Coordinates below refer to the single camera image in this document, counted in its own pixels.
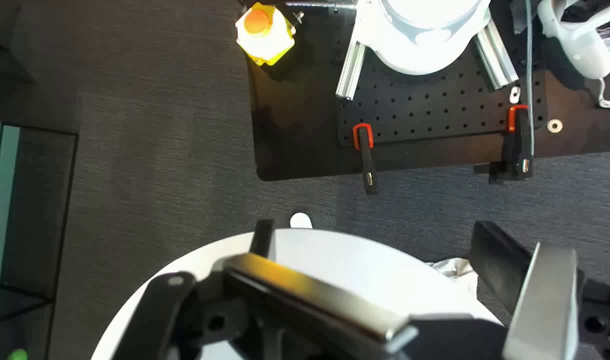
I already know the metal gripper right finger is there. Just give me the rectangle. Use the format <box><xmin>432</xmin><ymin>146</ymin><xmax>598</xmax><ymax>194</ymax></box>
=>
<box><xmin>468</xmin><ymin>220</ymin><xmax>583</xmax><ymax>360</ymax></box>

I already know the thin grey cable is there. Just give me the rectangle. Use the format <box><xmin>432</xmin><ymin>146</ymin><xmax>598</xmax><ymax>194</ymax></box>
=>
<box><xmin>522</xmin><ymin>0</ymin><xmax>541</xmax><ymax>156</ymax></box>

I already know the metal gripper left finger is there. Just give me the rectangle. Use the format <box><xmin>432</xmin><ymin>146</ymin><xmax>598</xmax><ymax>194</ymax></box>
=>
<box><xmin>212</xmin><ymin>250</ymin><xmax>421</xmax><ymax>356</ymax></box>

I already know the white plastic housing with cable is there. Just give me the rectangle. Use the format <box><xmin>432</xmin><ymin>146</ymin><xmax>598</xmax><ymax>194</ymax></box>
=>
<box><xmin>535</xmin><ymin>0</ymin><xmax>610</xmax><ymax>113</ymax></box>

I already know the black perforated mounting board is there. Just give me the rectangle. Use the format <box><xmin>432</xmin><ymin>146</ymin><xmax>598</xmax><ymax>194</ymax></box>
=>
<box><xmin>248</xmin><ymin>0</ymin><xmax>610</xmax><ymax>183</ymax></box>

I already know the yellow box with red button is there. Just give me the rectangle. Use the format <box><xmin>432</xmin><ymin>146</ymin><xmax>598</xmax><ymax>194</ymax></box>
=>
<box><xmin>235</xmin><ymin>0</ymin><xmax>299</xmax><ymax>68</ymax></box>

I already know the dark glass shelf unit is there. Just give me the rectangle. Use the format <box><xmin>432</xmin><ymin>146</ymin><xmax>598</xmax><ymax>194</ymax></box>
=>
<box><xmin>0</xmin><ymin>125</ymin><xmax>80</xmax><ymax>360</ymax></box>

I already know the black clamp with orange grip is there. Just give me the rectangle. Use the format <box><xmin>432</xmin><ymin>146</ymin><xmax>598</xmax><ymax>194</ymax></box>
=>
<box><xmin>474</xmin><ymin>84</ymin><xmax>536</xmax><ymax>186</ymax></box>
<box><xmin>350</xmin><ymin>123</ymin><xmax>381</xmax><ymax>197</ymax></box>

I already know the aluminium profile rail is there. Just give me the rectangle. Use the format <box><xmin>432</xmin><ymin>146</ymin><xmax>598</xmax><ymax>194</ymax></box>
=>
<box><xmin>335</xmin><ymin>42</ymin><xmax>370</xmax><ymax>103</ymax></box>
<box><xmin>474</xmin><ymin>18</ymin><xmax>520</xmax><ymax>90</ymax></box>

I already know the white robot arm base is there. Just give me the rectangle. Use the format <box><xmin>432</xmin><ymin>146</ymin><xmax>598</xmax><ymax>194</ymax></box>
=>
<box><xmin>353</xmin><ymin>0</ymin><xmax>495</xmax><ymax>78</ymax></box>

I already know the small white round knob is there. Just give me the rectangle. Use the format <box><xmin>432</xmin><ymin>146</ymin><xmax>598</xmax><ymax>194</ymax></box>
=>
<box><xmin>289</xmin><ymin>210</ymin><xmax>314</xmax><ymax>232</ymax></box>

